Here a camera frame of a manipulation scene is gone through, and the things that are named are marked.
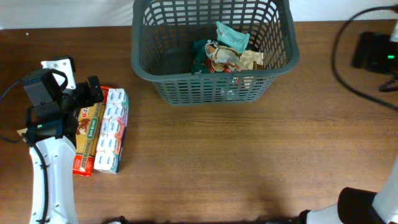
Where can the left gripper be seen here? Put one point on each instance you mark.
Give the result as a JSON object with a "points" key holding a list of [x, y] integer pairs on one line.
{"points": [[87, 98]]}

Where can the red San Remo pasta pack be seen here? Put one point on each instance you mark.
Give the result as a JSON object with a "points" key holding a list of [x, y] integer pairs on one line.
{"points": [[87, 135]]}

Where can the Kleenex tissue multipack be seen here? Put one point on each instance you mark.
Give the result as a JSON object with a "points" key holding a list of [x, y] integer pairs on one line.
{"points": [[113, 128]]}

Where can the beige cookie bag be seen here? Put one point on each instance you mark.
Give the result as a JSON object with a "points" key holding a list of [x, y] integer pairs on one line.
{"points": [[227, 59], [22, 132]]}

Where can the green Nescafe coffee bag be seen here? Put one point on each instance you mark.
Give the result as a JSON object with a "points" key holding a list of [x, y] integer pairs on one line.
{"points": [[199, 56]]}

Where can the light blue tissue packet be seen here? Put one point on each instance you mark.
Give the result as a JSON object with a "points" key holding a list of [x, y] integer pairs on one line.
{"points": [[232, 38]]}

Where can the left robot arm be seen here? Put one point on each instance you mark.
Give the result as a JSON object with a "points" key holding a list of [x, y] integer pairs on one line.
{"points": [[52, 122]]}

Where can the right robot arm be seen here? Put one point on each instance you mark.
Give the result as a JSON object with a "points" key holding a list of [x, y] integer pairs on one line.
{"points": [[355, 205]]}

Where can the dark grey plastic basket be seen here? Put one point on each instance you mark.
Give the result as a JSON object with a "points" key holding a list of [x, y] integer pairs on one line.
{"points": [[163, 33]]}

